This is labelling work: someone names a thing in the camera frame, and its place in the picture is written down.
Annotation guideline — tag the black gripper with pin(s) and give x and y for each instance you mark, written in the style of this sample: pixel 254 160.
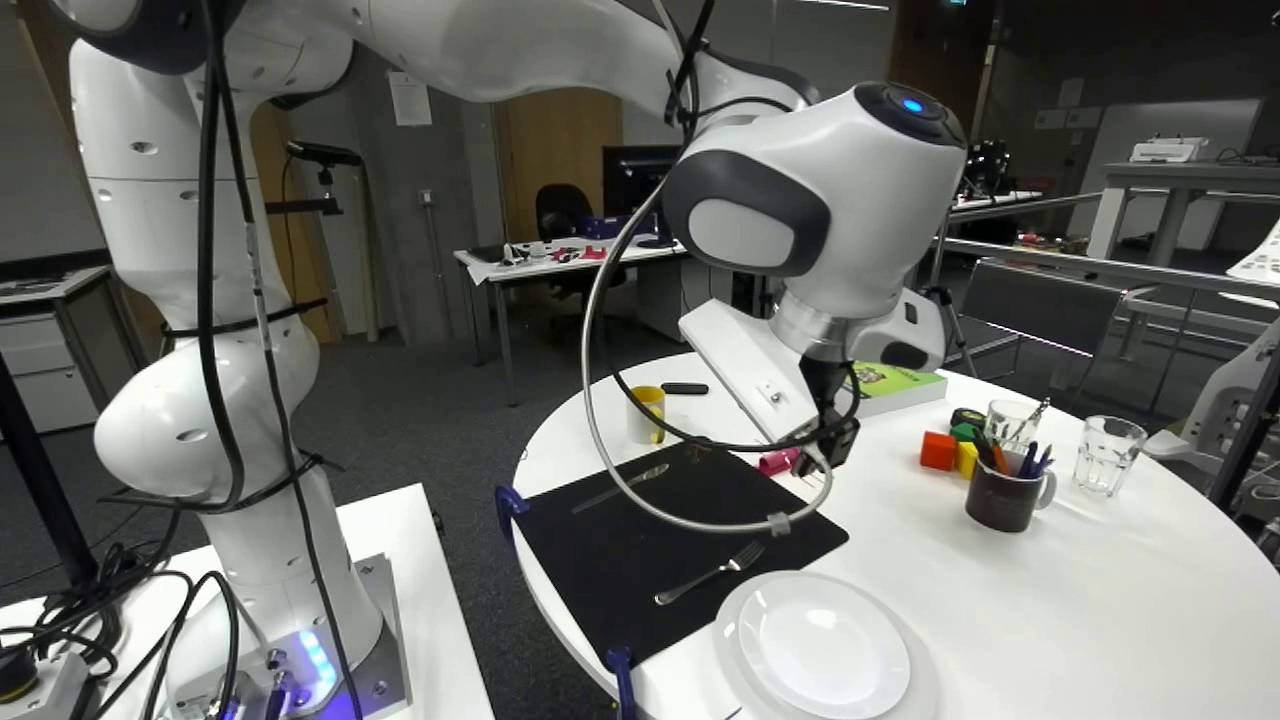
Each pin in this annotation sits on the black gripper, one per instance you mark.
pixel 830 390

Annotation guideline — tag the smaller white plate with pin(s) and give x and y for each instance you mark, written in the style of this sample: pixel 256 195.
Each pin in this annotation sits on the smaller white plate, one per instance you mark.
pixel 825 652

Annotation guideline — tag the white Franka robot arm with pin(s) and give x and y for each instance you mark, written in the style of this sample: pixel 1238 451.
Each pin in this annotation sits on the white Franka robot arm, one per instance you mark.
pixel 186 200

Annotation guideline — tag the silver fork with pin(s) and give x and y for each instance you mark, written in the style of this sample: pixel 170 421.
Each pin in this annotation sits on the silver fork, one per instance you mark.
pixel 707 576

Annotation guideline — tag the silver knife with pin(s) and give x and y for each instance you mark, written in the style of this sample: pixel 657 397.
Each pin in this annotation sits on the silver knife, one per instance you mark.
pixel 623 490

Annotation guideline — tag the black place mat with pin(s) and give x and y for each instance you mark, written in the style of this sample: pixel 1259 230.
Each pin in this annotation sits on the black place mat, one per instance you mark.
pixel 624 560

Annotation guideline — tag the larger white plate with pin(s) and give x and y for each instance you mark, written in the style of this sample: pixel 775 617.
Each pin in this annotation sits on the larger white plate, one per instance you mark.
pixel 927 674

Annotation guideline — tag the pink flat bar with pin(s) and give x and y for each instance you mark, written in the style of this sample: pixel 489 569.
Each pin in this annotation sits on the pink flat bar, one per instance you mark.
pixel 781 462

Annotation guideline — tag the green book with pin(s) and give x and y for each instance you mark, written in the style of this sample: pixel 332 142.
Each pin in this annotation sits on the green book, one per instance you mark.
pixel 903 386

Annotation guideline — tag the red orange cube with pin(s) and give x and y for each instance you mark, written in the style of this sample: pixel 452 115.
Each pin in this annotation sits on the red orange cube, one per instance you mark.
pixel 937 451

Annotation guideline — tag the yellow cube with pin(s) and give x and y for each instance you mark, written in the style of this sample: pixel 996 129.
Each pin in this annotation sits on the yellow cube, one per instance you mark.
pixel 969 462

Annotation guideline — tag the green cube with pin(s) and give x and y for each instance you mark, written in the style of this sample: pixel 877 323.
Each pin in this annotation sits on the green cube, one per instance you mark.
pixel 969 426

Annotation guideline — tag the black pen cup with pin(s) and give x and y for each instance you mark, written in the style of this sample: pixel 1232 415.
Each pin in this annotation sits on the black pen cup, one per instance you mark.
pixel 1004 507

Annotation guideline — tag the white mug yellow inside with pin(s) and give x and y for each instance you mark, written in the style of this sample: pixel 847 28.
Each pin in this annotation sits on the white mug yellow inside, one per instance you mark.
pixel 649 406

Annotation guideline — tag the silver pen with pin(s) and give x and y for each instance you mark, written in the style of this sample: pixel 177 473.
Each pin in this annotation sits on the silver pen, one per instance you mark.
pixel 1032 421

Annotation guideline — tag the blue pen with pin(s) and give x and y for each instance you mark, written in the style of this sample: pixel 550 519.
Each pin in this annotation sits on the blue pen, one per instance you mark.
pixel 1036 462

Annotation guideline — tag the clear drinking glass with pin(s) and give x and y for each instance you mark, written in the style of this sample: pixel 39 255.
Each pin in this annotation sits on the clear drinking glass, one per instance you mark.
pixel 1104 462

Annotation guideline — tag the long white desk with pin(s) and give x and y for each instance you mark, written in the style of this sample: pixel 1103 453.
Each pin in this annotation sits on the long white desk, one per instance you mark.
pixel 1002 200

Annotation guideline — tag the blue clamp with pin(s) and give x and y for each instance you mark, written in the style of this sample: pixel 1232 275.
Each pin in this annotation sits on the blue clamp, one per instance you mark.
pixel 508 507
pixel 623 687

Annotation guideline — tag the black computer monitor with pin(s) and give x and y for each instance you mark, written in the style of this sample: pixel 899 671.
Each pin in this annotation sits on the black computer monitor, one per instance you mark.
pixel 643 180

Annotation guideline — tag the round white table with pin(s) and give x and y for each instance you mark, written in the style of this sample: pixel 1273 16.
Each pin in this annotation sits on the round white table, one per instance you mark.
pixel 1133 603

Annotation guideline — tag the cluttered white desk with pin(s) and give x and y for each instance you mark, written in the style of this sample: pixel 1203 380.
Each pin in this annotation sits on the cluttered white desk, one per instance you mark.
pixel 532 261

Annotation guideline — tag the black office chair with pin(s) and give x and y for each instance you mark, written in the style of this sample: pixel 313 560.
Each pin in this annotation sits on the black office chair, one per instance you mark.
pixel 560 208

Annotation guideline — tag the wooden door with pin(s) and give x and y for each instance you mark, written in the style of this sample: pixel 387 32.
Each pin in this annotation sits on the wooden door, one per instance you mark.
pixel 560 146

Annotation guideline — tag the white box device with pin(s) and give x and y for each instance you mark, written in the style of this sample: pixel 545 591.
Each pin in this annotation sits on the white box device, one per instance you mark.
pixel 1167 151

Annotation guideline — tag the white notice paper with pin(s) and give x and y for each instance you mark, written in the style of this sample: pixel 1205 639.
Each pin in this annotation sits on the white notice paper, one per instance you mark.
pixel 409 98

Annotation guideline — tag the grey cabinet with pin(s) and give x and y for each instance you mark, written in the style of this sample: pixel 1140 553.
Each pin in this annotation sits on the grey cabinet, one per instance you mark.
pixel 52 344

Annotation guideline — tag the black stand pole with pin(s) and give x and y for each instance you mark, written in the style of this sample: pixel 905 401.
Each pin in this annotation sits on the black stand pole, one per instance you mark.
pixel 34 467

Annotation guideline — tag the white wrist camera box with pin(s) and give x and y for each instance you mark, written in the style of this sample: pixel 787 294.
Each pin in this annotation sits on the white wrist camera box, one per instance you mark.
pixel 745 364

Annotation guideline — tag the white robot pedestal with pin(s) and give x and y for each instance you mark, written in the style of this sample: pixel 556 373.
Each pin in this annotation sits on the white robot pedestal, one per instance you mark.
pixel 400 533

